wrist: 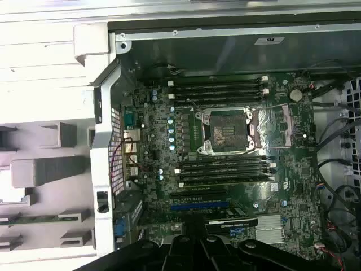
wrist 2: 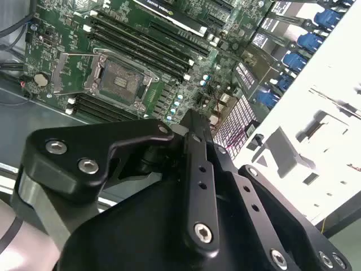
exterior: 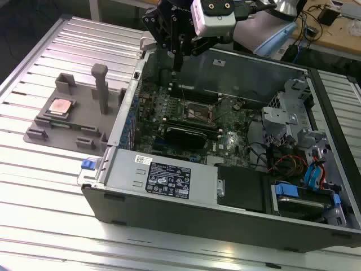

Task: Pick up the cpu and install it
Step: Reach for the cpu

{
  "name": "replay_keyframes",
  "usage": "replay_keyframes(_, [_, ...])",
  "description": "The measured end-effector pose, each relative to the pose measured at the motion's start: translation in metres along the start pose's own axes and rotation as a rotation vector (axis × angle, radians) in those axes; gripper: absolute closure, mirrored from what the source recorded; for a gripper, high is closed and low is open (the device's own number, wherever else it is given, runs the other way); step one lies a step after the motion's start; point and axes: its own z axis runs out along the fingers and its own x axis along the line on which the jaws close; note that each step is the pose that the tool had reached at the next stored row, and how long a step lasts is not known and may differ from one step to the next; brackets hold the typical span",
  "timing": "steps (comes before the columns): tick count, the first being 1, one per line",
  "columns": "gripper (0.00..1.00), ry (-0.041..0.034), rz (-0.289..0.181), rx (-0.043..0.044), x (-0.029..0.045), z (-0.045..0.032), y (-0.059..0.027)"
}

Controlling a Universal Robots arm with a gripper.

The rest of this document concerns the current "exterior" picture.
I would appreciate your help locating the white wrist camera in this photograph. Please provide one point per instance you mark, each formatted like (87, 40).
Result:
(214, 19)

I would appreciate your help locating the blue case latch clip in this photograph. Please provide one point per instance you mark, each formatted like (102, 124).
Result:
(87, 164)

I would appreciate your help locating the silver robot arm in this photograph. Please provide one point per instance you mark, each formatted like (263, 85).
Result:
(270, 31)

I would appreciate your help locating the hard disk in blue carrier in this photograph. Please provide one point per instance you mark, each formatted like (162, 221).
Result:
(299, 203)

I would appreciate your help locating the wooden desk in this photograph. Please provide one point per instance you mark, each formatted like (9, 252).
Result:
(338, 39)

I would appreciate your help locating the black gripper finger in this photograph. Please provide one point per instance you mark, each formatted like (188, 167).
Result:
(158, 28)
(203, 43)

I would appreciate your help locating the silver metal drive cage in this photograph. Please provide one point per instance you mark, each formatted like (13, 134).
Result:
(279, 113)

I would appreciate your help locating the CPU socket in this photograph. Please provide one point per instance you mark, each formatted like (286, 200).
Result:
(198, 112)

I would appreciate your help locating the round coin battery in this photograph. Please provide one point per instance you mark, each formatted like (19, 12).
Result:
(236, 106)

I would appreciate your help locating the white desk frame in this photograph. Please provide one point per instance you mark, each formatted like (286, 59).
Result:
(137, 19)

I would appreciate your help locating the gray case release latch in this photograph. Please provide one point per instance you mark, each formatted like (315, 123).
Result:
(146, 42)

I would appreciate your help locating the green RAM stick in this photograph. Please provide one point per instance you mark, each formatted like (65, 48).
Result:
(60, 124)

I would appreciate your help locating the black graphics card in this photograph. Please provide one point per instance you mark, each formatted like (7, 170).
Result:
(184, 137)

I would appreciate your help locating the silver power supply unit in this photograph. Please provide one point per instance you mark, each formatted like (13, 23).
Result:
(124, 172)

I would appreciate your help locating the green motherboard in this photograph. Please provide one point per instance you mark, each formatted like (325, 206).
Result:
(234, 135)

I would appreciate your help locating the black installed RAM stick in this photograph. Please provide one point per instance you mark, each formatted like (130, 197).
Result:
(191, 124)

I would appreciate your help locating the black box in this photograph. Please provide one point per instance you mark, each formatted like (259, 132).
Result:
(327, 15)

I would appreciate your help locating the thin metal locking lever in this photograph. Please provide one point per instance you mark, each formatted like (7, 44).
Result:
(183, 93)

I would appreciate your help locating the black open PC case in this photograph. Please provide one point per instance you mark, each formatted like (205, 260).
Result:
(169, 214)

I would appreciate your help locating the gray plastic parts rack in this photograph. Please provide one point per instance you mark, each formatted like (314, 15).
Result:
(81, 113)

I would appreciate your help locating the small electronic module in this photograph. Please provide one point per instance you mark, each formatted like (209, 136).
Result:
(311, 30)

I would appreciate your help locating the gray flat device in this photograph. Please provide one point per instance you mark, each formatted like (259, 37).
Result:
(351, 10)

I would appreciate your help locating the silver chipset heatsink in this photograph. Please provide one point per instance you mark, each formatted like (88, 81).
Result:
(214, 160)

